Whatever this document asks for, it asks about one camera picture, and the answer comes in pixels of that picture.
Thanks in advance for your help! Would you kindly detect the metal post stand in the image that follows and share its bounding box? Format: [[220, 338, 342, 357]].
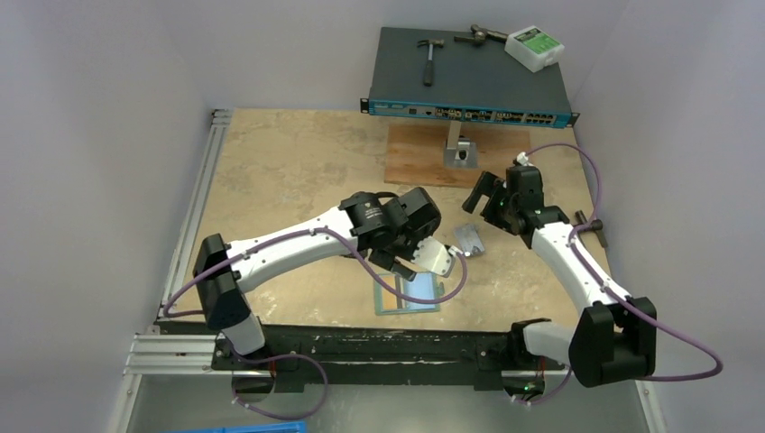
[[443, 121, 478, 170]]

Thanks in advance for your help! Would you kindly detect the teal card holder wallet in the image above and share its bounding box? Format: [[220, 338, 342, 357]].
[[373, 272, 445, 316]]

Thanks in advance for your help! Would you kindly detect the plywood board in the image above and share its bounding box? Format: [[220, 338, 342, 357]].
[[384, 123, 531, 189]]

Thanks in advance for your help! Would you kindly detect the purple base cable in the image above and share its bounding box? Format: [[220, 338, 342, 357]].
[[508, 361, 575, 408], [229, 348, 332, 419]]

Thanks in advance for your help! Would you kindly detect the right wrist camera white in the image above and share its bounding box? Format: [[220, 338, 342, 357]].
[[513, 152, 532, 166]]

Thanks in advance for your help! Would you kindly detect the aluminium frame rail front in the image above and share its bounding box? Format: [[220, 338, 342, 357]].
[[123, 335, 216, 375]]

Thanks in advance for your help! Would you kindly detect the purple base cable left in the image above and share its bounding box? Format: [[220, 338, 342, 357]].
[[229, 348, 332, 419]]

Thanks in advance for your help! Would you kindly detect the white green box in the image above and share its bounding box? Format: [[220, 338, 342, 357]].
[[504, 26, 565, 73]]

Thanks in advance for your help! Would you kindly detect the small claw hammer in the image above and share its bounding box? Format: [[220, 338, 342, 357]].
[[417, 39, 445, 87]]

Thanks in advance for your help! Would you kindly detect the network switch dark blue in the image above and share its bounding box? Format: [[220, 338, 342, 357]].
[[360, 27, 580, 129]]

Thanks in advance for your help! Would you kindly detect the dark hammer tool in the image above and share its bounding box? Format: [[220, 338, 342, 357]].
[[453, 24, 509, 46]]

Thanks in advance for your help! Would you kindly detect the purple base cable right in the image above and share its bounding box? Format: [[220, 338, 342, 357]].
[[508, 361, 575, 408]]

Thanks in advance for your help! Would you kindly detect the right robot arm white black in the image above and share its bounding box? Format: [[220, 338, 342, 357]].
[[462, 165, 657, 388]]

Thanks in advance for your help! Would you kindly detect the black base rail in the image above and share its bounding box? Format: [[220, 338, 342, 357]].
[[155, 320, 564, 399]]

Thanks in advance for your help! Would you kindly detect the aluminium frame rail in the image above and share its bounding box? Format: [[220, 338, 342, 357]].
[[158, 108, 235, 318], [123, 335, 216, 375]]

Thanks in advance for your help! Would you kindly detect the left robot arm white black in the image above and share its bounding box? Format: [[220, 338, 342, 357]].
[[192, 188, 455, 369]]

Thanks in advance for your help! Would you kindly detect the blue plastic bin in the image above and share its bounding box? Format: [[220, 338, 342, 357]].
[[170, 421, 308, 433]]

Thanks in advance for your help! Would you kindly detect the aluminium frame rail left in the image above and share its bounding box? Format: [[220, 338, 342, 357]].
[[158, 108, 235, 318]]

